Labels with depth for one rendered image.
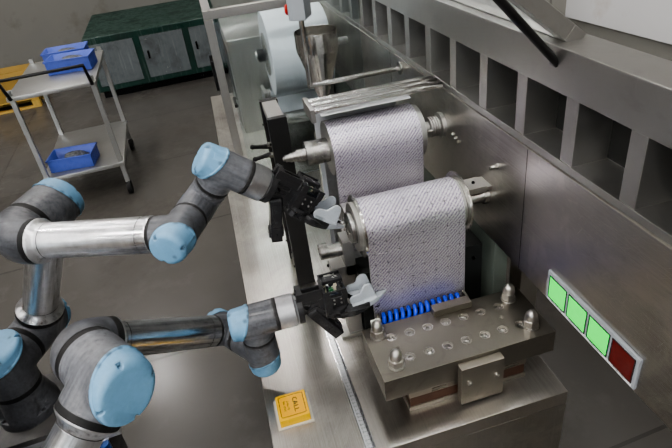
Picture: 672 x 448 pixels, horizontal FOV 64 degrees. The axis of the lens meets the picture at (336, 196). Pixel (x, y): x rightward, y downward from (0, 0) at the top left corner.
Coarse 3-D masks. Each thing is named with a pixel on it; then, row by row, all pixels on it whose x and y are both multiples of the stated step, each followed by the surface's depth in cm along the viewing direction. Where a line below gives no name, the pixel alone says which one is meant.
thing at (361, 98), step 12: (384, 84) 141; (396, 84) 142; (408, 84) 139; (420, 84) 140; (432, 84) 137; (324, 96) 139; (336, 96) 139; (348, 96) 136; (360, 96) 137; (372, 96) 135; (384, 96) 135; (396, 96) 136; (408, 96) 137; (312, 108) 132; (324, 108) 132; (336, 108) 133; (348, 108) 135; (360, 108) 134; (312, 120) 132
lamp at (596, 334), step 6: (594, 324) 95; (588, 330) 98; (594, 330) 96; (600, 330) 94; (588, 336) 98; (594, 336) 96; (600, 336) 94; (606, 336) 93; (594, 342) 97; (600, 342) 95; (606, 342) 93; (600, 348) 95; (606, 348) 93
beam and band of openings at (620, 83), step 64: (384, 0) 167; (448, 0) 128; (448, 64) 145; (512, 64) 104; (576, 64) 86; (640, 64) 78; (512, 128) 110; (576, 128) 90; (640, 128) 75; (640, 192) 79
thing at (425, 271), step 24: (432, 240) 122; (456, 240) 124; (384, 264) 121; (408, 264) 123; (432, 264) 125; (456, 264) 127; (384, 288) 125; (408, 288) 127; (432, 288) 129; (456, 288) 131
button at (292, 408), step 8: (296, 392) 124; (304, 392) 124; (280, 400) 123; (288, 400) 122; (296, 400) 122; (304, 400) 122; (280, 408) 121; (288, 408) 121; (296, 408) 120; (304, 408) 120; (280, 416) 119; (288, 416) 119; (296, 416) 119; (304, 416) 119; (280, 424) 119; (288, 424) 119
